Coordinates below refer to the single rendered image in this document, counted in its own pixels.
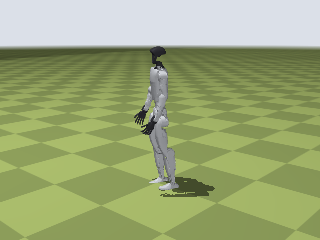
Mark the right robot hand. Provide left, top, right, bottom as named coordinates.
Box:
left=134, top=105, right=150, bottom=125

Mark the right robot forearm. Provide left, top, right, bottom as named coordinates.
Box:
left=143, top=91, right=153, bottom=112

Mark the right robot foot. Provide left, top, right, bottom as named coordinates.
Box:
left=150, top=177, right=169, bottom=184

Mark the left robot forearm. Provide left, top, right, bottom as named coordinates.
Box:
left=153, top=95, right=166, bottom=123

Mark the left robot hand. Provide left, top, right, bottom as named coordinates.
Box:
left=141, top=115, right=158, bottom=135

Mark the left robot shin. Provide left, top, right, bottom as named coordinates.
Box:
left=163, top=150, right=176, bottom=186

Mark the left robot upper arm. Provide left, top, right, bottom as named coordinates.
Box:
left=158, top=71, right=168, bottom=101

